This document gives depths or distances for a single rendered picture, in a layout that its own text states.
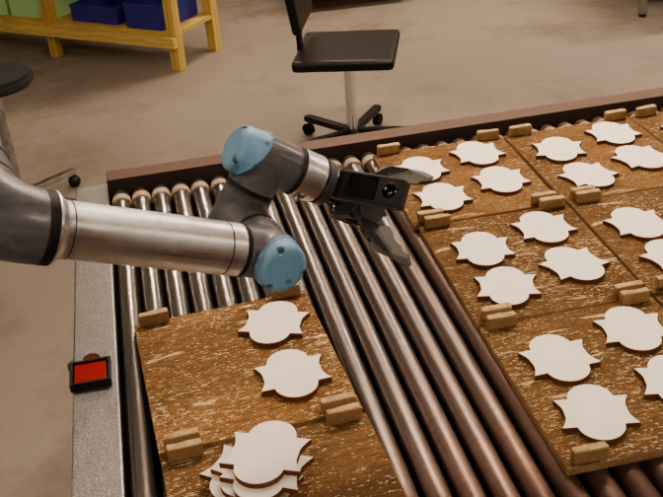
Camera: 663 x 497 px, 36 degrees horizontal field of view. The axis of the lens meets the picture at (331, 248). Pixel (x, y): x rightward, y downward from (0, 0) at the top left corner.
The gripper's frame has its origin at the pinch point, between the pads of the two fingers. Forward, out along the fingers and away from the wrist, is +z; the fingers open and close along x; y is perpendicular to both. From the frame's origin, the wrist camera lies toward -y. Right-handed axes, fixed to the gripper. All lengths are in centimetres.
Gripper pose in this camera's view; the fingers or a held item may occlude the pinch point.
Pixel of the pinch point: (424, 222)
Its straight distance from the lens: 166.6
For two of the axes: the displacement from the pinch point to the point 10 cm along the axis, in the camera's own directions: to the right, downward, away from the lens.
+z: 8.1, 3.1, 5.1
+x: -2.6, 9.5, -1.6
